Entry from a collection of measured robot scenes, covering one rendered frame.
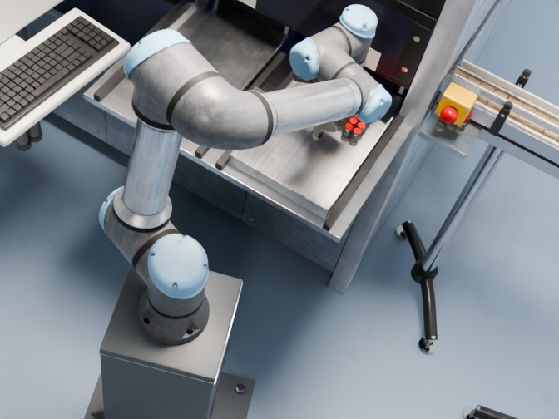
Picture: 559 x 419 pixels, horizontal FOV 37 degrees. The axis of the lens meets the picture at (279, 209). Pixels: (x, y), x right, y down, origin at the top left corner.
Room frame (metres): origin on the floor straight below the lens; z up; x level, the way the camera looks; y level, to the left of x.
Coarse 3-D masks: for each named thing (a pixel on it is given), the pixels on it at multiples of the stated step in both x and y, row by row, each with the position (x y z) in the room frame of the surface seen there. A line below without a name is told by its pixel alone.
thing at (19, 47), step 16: (64, 16) 1.54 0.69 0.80; (48, 32) 1.47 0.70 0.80; (112, 32) 1.53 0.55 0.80; (0, 48) 1.38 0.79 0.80; (16, 48) 1.39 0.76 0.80; (128, 48) 1.50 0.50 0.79; (0, 64) 1.33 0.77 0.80; (96, 64) 1.41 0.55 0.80; (80, 80) 1.34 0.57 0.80; (64, 96) 1.29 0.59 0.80; (32, 112) 1.21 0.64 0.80; (48, 112) 1.23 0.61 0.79; (0, 128) 1.14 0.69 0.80; (16, 128) 1.15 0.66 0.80; (0, 144) 1.11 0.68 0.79
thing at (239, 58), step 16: (208, 0) 1.66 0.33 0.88; (192, 16) 1.59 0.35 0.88; (208, 16) 1.60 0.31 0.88; (224, 16) 1.62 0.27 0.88; (240, 16) 1.64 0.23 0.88; (192, 32) 1.53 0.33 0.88; (208, 32) 1.55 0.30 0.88; (224, 32) 1.56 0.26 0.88; (240, 32) 1.58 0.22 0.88; (256, 32) 1.59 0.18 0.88; (272, 32) 1.61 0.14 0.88; (208, 48) 1.49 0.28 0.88; (224, 48) 1.51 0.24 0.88; (240, 48) 1.52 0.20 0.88; (256, 48) 1.54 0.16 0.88; (272, 48) 1.55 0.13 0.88; (224, 64) 1.45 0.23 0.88; (240, 64) 1.47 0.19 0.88; (256, 64) 1.48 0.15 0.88; (240, 80) 1.42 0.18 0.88
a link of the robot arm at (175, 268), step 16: (160, 240) 0.82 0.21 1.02; (176, 240) 0.83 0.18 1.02; (192, 240) 0.84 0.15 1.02; (144, 256) 0.80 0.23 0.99; (160, 256) 0.79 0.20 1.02; (176, 256) 0.80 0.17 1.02; (192, 256) 0.81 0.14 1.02; (144, 272) 0.78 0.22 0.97; (160, 272) 0.76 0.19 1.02; (176, 272) 0.77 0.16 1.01; (192, 272) 0.78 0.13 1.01; (208, 272) 0.81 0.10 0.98; (160, 288) 0.74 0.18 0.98; (176, 288) 0.74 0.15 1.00; (192, 288) 0.76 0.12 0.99; (160, 304) 0.74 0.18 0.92; (176, 304) 0.74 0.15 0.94; (192, 304) 0.76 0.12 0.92
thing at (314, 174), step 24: (288, 144) 1.26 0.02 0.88; (312, 144) 1.28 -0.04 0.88; (336, 144) 1.30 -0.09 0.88; (360, 144) 1.32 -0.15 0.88; (240, 168) 1.14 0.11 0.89; (264, 168) 1.17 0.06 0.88; (288, 168) 1.19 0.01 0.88; (312, 168) 1.20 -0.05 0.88; (336, 168) 1.22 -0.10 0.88; (360, 168) 1.24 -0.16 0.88; (288, 192) 1.11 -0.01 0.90; (312, 192) 1.14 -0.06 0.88; (336, 192) 1.15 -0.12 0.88
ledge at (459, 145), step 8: (432, 112) 1.48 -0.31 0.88; (432, 120) 1.46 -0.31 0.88; (424, 128) 1.42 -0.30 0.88; (432, 128) 1.43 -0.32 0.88; (472, 128) 1.47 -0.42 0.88; (480, 128) 1.47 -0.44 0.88; (424, 136) 1.41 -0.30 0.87; (432, 136) 1.40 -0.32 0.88; (440, 136) 1.41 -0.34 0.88; (448, 136) 1.42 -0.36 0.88; (456, 136) 1.42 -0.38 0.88; (464, 136) 1.43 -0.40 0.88; (472, 136) 1.44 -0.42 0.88; (440, 144) 1.39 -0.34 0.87; (448, 144) 1.39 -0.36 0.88; (456, 144) 1.40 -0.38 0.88; (464, 144) 1.41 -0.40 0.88; (472, 144) 1.41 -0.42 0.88; (456, 152) 1.38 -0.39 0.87; (464, 152) 1.38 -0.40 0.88
